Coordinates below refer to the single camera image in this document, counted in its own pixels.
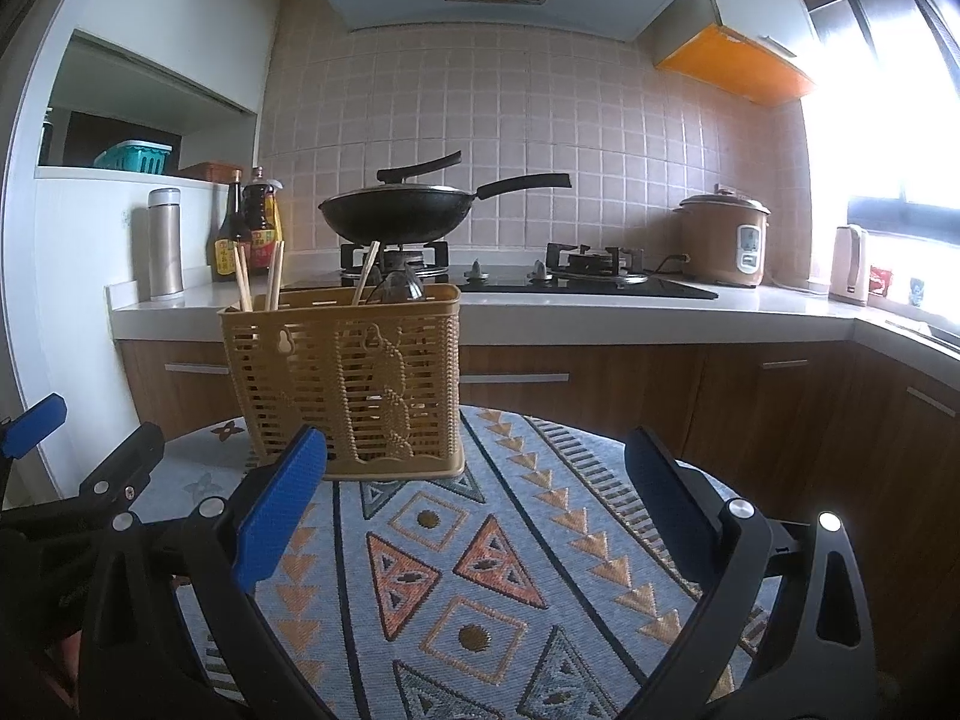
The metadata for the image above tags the wok lid black handle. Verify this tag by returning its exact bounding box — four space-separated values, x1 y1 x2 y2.
330 151 472 200

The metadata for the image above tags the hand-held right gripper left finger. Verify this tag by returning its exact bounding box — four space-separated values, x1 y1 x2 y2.
79 424 331 720

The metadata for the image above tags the tan plastic utensil basket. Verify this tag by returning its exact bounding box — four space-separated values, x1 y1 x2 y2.
217 283 464 482

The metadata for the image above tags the white kitchen counter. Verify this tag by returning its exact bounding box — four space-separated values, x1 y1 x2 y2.
105 270 960 370

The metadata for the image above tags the brown box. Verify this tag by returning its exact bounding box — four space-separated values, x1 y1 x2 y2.
178 160 245 183

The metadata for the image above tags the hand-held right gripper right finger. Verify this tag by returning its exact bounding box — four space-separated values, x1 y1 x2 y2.
615 424 880 720

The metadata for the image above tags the brown rice cooker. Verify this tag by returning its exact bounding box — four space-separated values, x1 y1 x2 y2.
671 184 774 289

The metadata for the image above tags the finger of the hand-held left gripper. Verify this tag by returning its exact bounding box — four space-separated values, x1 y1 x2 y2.
0 392 68 462
71 421 167 518

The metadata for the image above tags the dark soy sauce bottle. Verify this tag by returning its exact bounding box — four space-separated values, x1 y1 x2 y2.
214 169 253 284

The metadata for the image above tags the dark sauce bottle red label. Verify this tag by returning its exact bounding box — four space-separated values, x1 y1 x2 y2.
241 166 279 277

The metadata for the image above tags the patterned woven tablecloth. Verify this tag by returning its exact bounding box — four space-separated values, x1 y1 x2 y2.
131 405 782 720

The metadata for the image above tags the yellow oil bottle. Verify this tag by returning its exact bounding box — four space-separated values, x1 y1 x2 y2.
265 180 286 257

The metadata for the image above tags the kitchen window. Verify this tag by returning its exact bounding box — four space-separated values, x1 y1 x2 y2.
795 0 960 361

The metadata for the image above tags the black wok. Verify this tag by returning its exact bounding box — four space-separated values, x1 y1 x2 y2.
318 172 573 245

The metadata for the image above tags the white electric kettle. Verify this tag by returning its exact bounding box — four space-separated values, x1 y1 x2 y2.
828 224 872 307

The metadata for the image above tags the wall cabinet orange underside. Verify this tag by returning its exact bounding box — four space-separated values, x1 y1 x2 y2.
651 0 820 107

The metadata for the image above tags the silver thermos flask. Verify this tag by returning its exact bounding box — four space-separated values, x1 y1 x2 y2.
145 187 185 303

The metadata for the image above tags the teal plastic basket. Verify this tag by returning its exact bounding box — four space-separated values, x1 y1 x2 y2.
93 140 174 174

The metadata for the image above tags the black gas hob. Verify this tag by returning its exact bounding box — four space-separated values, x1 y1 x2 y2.
281 240 719 302

